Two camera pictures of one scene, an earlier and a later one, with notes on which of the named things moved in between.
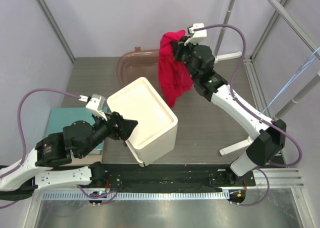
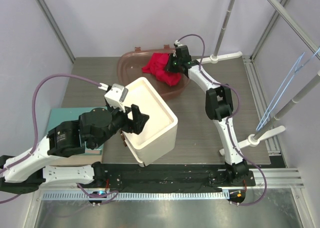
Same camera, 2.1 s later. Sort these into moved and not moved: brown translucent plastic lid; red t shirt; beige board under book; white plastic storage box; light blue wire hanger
Moved: red t shirt; light blue wire hanger
Not moved: brown translucent plastic lid; white plastic storage box; beige board under book
